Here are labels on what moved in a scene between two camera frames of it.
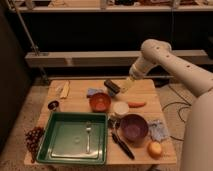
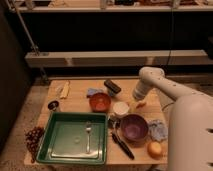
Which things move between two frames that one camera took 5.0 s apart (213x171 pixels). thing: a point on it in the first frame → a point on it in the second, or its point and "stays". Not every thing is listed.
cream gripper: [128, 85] → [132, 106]
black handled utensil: [123, 145] stays
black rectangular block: [112, 86] stays
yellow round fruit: [154, 149] stays
